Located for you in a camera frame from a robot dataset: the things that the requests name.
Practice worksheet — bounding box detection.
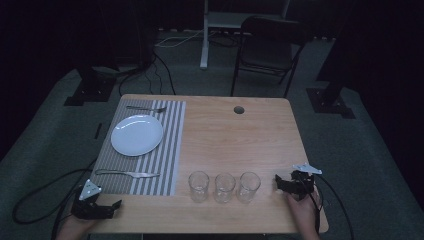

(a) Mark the white floor cable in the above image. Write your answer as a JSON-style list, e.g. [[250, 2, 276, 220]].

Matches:
[[155, 29, 218, 48]]

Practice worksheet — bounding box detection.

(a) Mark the striped grey placemat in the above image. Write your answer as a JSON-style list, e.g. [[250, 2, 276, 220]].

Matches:
[[89, 98, 187, 197]]

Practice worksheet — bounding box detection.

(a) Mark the black stand base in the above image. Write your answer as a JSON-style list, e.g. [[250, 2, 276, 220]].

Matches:
[[63, 64, 118, 107], [305, 79, 356, 120]]

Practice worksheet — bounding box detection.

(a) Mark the clear drinking glass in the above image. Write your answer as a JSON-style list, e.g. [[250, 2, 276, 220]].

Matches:
[[214, 172, 237, 204], [187, 170, 211, 204], [237, 171, 262, 204]]

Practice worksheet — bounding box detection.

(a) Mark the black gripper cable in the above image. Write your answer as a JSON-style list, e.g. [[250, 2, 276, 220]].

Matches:
[[12, 159, 98, 240], [309, 173, 355, 240]]

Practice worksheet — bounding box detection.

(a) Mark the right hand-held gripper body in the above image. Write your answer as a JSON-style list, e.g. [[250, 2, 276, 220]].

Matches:
[[282, 162, 323, 201]]

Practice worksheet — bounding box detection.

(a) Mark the black folding chair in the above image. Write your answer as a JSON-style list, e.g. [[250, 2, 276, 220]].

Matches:
[[230, 15, 309, 99]]

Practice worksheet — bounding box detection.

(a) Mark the black floor cable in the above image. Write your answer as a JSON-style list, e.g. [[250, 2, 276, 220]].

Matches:
[[118, 49, 177, 98]]

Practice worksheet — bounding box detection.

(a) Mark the wooden table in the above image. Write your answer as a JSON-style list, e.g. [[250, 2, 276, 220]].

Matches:
[[87, 94, 330, 235]]

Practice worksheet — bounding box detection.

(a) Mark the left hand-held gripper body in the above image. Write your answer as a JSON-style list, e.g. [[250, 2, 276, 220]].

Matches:
[[70, 178, 115, 221]]

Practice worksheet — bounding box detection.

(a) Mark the white metal desk frame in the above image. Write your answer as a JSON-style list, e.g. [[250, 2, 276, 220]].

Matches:
[[199, 0, 291, 70]]

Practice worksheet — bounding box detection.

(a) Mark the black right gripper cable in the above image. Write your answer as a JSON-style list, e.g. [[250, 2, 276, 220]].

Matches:
[[309, 173, 355, 240]]

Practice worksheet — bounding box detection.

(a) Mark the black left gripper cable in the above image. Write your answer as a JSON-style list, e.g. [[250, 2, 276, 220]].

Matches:
[[12, 159, 98, 240]]

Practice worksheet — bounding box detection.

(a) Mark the person's right hand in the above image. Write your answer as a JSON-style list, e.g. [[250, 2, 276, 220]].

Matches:
[[285, 186, 323, 240]]

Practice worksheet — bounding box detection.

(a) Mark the silver fork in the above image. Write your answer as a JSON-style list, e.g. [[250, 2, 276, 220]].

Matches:
[[125, 105, 168, 114]]

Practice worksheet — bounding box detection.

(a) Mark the white plate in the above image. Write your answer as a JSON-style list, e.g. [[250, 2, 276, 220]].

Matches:
[[110, 114, 165, 157]]

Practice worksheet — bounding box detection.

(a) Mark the person's left hand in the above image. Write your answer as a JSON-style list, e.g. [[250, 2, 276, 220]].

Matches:
[[54, 214, 98, 240]]

